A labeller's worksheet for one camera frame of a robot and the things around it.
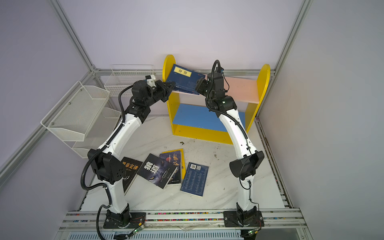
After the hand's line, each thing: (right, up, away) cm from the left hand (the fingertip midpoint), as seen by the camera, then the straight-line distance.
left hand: (176, 82), depth 73 cm
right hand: (+11, +1, +1) cm, 11 cm away
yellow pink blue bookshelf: (+7, -15, +28) cm, 33 cm away
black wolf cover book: (-14, -48, +15) cm, 52 cm away
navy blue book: (+8, -54, +11) cm, 56 cm away
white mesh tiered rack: (-52, -18, +5) cm, 55 cm away
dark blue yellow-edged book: (-3, -42, +20) cm, 46 cm away
